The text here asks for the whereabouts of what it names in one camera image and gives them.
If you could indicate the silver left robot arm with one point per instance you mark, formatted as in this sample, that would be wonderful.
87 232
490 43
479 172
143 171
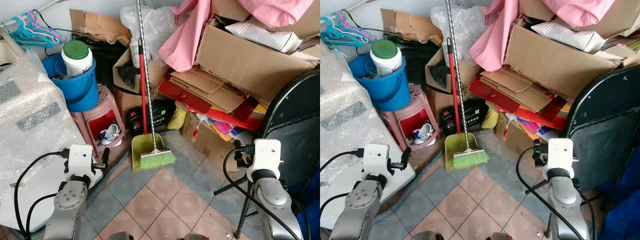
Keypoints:
357 205
67 205

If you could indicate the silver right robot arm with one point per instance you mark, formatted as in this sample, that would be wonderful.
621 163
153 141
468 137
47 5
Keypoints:
275 205
565 200

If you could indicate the teal and pink clothes hangers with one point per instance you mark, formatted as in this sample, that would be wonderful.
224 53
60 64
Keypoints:
32 31
345 30

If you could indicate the white and blue shoe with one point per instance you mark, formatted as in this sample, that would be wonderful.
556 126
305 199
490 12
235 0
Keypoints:
110 135
424 134

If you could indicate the black tripod stand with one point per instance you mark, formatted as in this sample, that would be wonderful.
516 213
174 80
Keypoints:
550 220
245 205

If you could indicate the pink plastic stool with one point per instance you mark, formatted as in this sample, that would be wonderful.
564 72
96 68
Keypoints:
417 105
107 107

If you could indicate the black folding chair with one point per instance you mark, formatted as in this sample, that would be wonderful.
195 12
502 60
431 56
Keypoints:
295 125
605 130

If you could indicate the yellow plastic bag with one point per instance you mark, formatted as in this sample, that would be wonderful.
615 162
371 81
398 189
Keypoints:
177 120
491 119

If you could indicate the bubble-wrapped white appliance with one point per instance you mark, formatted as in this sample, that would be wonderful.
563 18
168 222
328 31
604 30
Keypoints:
345 125
30 130

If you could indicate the flattened brown cardboard stack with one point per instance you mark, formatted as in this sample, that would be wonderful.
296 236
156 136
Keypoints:
205 90
515 89

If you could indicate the blue plastic bucket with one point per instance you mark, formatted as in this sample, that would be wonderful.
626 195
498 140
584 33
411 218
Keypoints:
390 92
77 92

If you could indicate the grey robot left leg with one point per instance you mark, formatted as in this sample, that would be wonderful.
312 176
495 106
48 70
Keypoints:
424 236
120 236

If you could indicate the grey robot leg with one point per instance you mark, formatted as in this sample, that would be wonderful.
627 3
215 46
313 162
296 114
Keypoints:
120 236
424 236
195 236
500 236

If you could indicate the black and red case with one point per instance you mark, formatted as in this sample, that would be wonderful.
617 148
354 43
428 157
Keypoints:
160 117
475 115

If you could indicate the red flat box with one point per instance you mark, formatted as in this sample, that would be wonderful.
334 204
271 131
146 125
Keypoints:
182 97
492 96

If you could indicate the blue fabric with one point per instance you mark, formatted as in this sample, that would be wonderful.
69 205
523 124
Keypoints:
312 200
622 210

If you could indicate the grey robot right leg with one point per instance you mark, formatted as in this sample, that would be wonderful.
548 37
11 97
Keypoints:
500 236
195 236

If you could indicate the large brown cardboard box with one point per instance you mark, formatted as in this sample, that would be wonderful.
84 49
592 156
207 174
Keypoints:
240 65
545 65

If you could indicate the small open cardboard box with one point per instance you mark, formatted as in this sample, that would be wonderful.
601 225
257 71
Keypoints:
156 75
465 80

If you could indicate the white jar with green lid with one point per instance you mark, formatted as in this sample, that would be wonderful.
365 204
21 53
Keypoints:
386 57
77 59

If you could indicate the white plastic sack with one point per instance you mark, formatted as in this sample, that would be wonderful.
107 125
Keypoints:
565 35
260 36

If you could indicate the pink cloth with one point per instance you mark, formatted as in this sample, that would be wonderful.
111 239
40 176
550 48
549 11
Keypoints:
185 40
492 40

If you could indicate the torn cardboard sheet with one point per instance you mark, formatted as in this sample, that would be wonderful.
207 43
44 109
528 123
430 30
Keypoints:
97 25
407 24

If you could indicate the clear plastic bag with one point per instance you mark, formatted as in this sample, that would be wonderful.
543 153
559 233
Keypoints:
155 27
462 27

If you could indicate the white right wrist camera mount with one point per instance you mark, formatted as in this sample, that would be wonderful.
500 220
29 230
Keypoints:
561 152
266 154

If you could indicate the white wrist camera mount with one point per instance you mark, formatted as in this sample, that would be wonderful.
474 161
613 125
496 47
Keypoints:
266 154
375 157
80 157
561 152

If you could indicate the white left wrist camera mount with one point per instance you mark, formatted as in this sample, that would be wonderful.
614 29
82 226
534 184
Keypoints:
375 157
80 157

